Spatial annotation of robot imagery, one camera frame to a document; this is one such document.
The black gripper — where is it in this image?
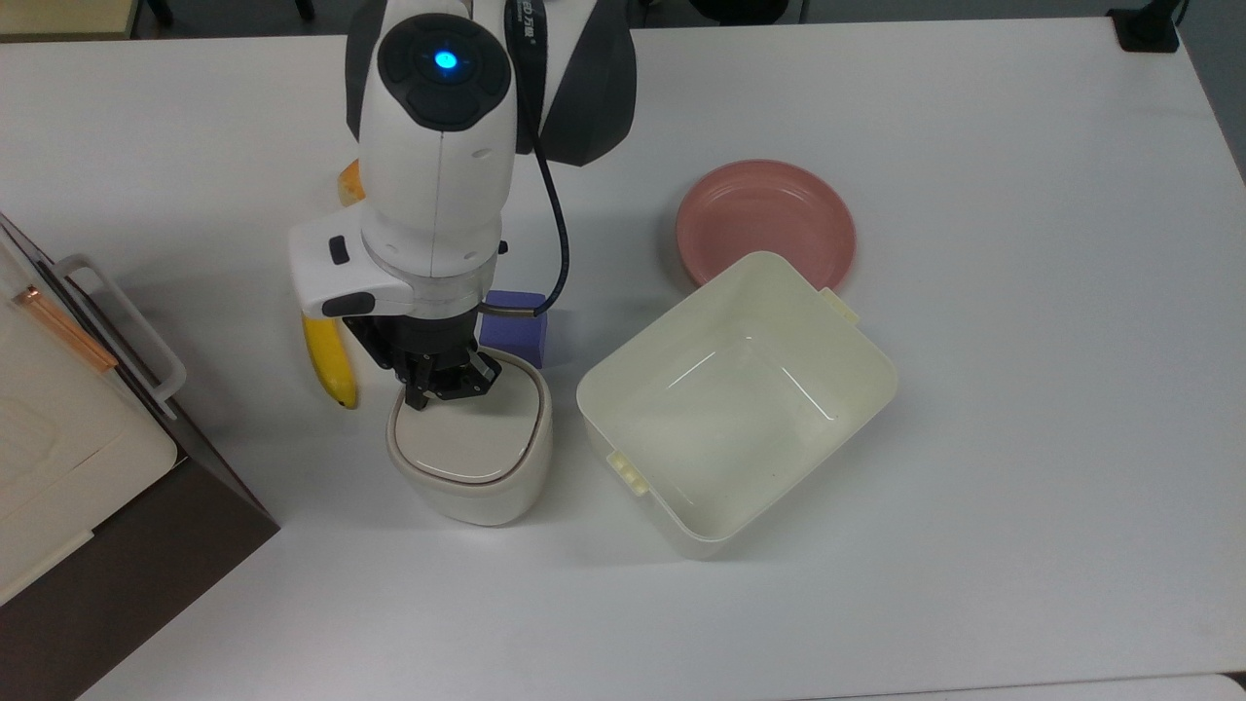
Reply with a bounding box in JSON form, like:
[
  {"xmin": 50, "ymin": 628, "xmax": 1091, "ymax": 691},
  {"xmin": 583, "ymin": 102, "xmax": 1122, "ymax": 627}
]
[{"xmin": 342, "ymin": 309, "xmax": 504, "ymax": 411}]

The cream trash can lid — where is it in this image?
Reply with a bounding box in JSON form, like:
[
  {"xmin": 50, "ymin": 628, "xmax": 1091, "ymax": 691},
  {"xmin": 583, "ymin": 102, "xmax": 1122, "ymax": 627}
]
[{"xmin": 392, "ymin": 362, "xmax": 542, "ymax": 486}]

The cream trash can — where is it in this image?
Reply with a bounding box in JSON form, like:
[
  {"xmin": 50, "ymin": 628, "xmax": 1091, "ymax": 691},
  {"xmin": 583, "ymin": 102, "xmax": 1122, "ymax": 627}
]
[{"xmin": 386, "ymin": 350, "xmax": 555, "ymax": 528}]

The purple cube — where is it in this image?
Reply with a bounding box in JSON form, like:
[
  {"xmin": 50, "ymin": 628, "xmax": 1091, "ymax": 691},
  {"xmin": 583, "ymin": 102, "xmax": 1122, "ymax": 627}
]
[{"xmin": 479, "ymin": 290, "xmax": 549, "ymax": 372}]

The yellow banana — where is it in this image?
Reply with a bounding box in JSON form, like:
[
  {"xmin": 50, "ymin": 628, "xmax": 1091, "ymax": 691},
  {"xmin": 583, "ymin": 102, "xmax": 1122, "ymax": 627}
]
[{"xmin": 301, "ymin": 313, "xmax": 360, "ymax": 411}]

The cream plastic storage box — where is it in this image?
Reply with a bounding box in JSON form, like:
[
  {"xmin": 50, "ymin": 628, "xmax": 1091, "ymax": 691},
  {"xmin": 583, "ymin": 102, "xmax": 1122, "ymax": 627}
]
[{"xmin": 576, "ymin": 251, "xmax": 898, "ymax": 562}]

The pink plate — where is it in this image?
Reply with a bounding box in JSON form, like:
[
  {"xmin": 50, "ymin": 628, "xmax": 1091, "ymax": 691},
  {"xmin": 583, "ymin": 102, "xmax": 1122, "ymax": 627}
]
[{"xmin": 676, "ymin": 160, "xmax": 859, "ymax": 292}]

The cream toy appliance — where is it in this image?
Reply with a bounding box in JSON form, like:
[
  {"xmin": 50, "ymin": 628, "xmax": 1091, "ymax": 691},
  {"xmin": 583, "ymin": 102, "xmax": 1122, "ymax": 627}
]
[{"xmin": 0, "ymin": 234, "xmax": 180, "ymax": 607}]

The black table clamp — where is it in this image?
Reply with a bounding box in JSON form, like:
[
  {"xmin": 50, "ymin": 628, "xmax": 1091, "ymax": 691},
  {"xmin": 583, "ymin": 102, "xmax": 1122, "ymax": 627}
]
[{"xmin": 1108, "ymin": 0, "xmax": 1187, "ymax": 54}]

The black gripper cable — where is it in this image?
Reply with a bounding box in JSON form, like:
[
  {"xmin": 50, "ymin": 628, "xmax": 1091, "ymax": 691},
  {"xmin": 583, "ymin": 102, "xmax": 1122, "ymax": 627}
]
[{"xmin": 476, "ymin": 0, "xmax": 572, "ymax": 319}]

